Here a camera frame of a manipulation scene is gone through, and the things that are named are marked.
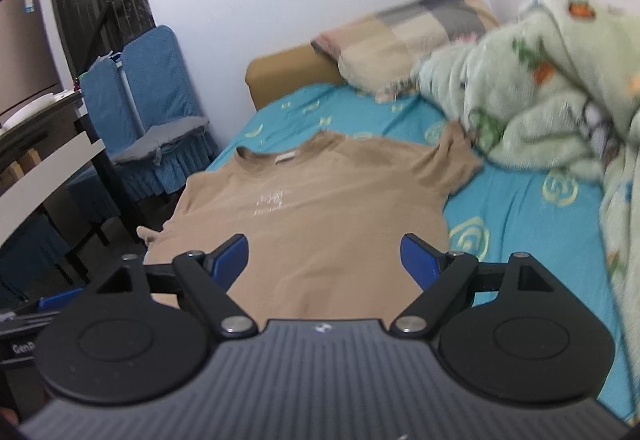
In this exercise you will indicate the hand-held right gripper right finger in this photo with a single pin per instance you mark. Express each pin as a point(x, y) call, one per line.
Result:
point(419, 262)

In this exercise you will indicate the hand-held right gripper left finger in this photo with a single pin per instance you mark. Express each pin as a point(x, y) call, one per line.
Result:
point(231, 260)

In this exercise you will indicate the beige refrigerator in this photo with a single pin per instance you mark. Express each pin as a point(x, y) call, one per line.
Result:
point(25, 59)

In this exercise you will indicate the tan t-shirt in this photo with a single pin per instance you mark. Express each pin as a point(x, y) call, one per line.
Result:
point(325, 200)

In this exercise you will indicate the blue covered chair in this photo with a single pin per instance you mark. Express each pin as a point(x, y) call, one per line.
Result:
point(30, 245)
point(100, 94)
point(155, 69)

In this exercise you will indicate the plaid pillow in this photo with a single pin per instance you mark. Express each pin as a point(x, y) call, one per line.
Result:
point(400, 34)

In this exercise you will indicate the teal printed bed sheet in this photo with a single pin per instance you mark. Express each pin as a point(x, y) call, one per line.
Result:
point(500, 215)

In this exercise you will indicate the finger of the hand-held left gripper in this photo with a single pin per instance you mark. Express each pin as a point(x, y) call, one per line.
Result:
point(57, 301)

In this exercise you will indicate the grey seat cushion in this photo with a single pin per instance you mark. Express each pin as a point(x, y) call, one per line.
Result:
point(160, 137)

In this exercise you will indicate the wooden dining table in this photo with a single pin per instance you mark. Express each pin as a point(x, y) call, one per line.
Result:
point(45, 174)

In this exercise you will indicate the tan bed headboard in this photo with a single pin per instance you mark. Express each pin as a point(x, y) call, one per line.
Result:
point(285, 74)

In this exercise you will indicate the green printed fleece blanket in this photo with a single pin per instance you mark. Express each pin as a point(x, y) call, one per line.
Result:
point(540, 84)

